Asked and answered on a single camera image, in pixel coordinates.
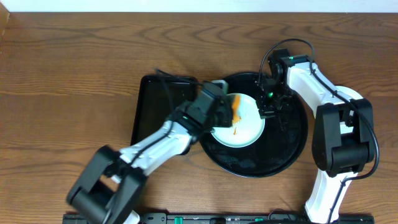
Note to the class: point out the light blue plate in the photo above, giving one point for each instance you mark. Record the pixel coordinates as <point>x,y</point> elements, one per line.
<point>247,131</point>
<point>350,92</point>

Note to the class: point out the black rectangular tray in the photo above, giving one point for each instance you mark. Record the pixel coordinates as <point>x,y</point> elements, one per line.
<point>158,97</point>

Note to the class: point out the orange green scrub sponge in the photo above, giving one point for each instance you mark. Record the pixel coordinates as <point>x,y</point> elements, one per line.
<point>235,107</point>

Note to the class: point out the black round tray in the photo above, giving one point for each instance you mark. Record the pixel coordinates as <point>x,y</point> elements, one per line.
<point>280,144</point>

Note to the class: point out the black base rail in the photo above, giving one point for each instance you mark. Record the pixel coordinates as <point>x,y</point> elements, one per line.
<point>162,218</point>

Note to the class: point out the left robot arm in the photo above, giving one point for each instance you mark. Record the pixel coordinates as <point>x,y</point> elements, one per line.
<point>110,185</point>

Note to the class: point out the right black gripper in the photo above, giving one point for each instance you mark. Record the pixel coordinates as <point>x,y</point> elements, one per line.
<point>265,111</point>

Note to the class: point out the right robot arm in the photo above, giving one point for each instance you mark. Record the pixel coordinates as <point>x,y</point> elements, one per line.
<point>343,139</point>

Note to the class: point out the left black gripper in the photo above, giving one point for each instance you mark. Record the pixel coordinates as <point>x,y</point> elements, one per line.
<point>224,112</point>

